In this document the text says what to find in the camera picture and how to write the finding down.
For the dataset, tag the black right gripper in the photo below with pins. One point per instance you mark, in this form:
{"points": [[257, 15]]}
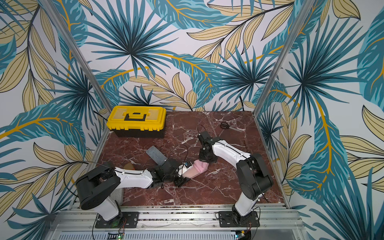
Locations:
{"points": [[207, 154]]}

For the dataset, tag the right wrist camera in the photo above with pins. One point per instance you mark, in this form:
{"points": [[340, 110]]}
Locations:
{"points": [[204, 137]]}

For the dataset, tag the aluminium front rail frame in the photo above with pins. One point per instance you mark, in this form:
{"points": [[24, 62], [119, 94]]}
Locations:
{"points": [[205, 222]]}

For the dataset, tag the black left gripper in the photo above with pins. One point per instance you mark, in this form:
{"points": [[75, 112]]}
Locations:
{"points": [[184, 180]]}

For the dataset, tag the grey rectangular block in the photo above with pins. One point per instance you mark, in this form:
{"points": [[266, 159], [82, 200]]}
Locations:
{"points": [[156, 155]]}

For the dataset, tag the pink microfibre cloth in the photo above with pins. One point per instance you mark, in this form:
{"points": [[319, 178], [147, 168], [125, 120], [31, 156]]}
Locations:
{"points": [[199, 167]]}

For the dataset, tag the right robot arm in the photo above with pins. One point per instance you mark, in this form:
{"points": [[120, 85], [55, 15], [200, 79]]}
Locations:
{"points": [[252, 172]]}

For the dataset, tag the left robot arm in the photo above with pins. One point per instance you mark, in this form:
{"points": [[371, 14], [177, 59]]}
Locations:
{"points": [[95, 187]]}

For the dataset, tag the tan round object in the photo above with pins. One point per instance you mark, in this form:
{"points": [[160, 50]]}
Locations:
{"points": [[129, 166]]}

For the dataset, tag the yellow black toolbox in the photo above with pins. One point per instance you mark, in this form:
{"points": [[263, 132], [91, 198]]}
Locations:
{"points": [[138, 122]]}

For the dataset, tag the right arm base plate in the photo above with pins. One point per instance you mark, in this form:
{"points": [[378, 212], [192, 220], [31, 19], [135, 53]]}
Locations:
{"points": [[238, 219]]}

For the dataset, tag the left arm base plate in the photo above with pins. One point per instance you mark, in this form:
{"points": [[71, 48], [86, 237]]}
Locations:
{"points": [[117, 220]]}

